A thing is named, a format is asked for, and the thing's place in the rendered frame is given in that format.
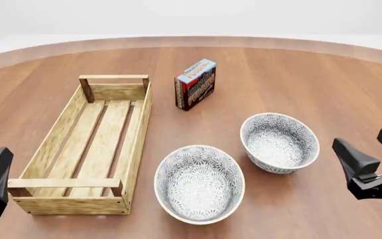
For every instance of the patterned grey-white bowl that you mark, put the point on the patterned grey-white bowl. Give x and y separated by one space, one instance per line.
199 185
279 147

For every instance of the chocolate pudding box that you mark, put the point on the chocolate pudding box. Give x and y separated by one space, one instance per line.
196 85

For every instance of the wooden slat tray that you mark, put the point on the wooden slat tray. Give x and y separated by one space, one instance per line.
91 147

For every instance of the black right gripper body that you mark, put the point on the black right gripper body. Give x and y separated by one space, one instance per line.
376 185

